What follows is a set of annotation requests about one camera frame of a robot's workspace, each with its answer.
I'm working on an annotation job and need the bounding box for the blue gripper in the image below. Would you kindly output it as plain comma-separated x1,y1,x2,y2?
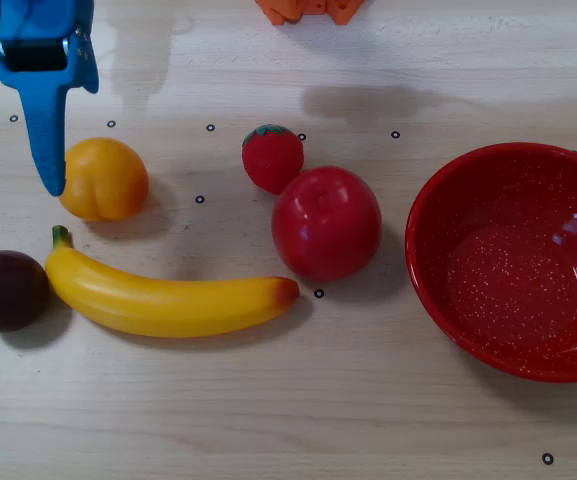
0,0,101,197

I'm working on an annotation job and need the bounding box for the red toy apple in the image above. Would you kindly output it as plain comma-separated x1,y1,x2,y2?
271,165,383,282

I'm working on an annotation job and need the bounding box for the dark purple toy plum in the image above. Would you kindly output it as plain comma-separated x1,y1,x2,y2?
0,249,51,334

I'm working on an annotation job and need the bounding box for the red speckled enamel bowl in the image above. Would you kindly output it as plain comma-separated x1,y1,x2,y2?
405,142,577,384

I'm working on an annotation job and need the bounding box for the yellow toy banana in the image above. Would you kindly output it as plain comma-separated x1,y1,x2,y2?
45,224,302,339

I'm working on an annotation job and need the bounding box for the red toy strawberry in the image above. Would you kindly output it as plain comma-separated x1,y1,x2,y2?
241,123,305,196

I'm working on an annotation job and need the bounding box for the orange yellow toy peach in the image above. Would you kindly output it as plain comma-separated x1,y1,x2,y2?
58,137,150,223

